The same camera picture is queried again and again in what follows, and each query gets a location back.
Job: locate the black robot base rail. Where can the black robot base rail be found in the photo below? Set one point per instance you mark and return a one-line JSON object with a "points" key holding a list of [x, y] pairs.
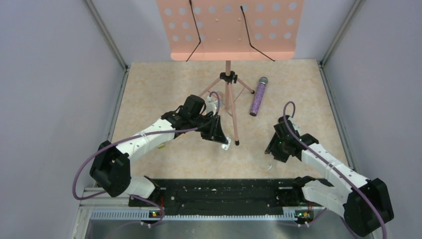
{"points": [[229, 199]]}

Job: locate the purple glitter microphone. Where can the purple glitter microphone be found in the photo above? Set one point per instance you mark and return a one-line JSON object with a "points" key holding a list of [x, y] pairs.
{"points": [[259, 94]]}

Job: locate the white earbud charging case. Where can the white earbud charging case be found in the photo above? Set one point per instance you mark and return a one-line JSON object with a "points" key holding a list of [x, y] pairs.
{"points": [[226, 146]]}

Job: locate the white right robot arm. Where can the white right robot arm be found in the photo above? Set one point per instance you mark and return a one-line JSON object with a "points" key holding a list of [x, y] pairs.
{"points": [[363, 204]]}

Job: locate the pink music stand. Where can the pink music stand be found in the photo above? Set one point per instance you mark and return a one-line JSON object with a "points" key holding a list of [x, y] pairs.
{"points": [[231, 30]]}

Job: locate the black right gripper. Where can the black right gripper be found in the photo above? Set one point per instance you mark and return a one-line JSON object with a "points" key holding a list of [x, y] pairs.
{"points": [[272, 148]]}

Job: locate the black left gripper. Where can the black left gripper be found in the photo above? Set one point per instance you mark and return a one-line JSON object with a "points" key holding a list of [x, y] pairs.
{"points": [[218, 134]]}

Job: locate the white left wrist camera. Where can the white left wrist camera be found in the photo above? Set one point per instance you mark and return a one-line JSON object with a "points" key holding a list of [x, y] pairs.
{"points": [[212, 104]]}

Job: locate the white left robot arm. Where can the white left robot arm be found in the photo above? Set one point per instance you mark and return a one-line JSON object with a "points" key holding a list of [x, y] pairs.
{"points": [[111, 167]]}

